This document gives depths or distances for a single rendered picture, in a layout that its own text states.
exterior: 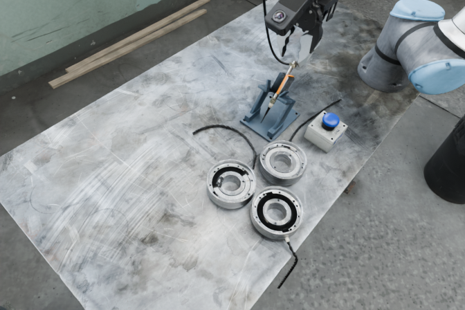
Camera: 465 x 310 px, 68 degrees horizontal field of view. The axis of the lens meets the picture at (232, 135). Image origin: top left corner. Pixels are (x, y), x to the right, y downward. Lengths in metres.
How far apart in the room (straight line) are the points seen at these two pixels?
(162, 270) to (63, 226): 0.21
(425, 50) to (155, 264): 0.73
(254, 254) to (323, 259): 0.94
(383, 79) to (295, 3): 0.47
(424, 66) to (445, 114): 1.59
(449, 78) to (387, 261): 1.01
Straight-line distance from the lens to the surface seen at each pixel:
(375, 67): 1.05
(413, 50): 0.92
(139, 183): 0.77
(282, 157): 0.80
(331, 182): 0.82
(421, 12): 0.98
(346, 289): 1.61
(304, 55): 0.75
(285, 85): 0.81
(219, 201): 0.70
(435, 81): 0.90
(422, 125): 2.30
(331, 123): 0.82
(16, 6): 2.10
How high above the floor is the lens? 1.46
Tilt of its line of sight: 52 degrees down
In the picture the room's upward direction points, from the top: 7 degrees clockwise
